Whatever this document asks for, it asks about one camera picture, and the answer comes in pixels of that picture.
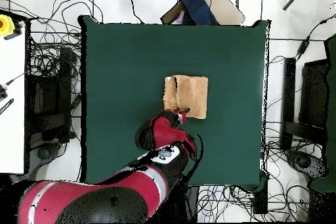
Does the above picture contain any black power adapter cable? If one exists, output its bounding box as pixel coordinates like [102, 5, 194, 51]
[268, 13, 336, 63]

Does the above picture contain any dark round caster base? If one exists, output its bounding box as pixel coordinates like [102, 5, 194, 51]
[35, 143, 57, 162]
[287, 148, 327, 181]

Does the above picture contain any dark green table cloth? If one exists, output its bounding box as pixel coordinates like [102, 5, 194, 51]
[77, 14, 271, 187]

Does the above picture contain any brown cardboard box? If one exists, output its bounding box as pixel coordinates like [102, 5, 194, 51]
[160, 0, 246, 26]

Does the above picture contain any white desk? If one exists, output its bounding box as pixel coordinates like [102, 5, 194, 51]
[0, 21, 26, 174]

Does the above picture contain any orange terry towel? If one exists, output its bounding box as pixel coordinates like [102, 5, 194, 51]
[162, 74, 209, 120]

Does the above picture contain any black stand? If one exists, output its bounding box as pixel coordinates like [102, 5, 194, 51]
[280, 57, 329, 151]
[26, 46, 74, 143]

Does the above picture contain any dark blue cloth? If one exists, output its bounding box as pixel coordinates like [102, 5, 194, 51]
[175, 0, 219, 26]

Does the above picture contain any black ribbed strip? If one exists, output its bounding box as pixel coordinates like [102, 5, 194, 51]
[0, 98, 15, 116]

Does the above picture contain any black plug with cable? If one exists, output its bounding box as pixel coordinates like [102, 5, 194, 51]
[0, 72, 27, 102]

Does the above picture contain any yellow emergency stop button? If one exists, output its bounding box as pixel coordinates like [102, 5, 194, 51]
[0, 14, 16, 37]

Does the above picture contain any green draped cloth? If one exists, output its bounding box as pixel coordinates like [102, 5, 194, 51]
[309, 34, 336, 193]

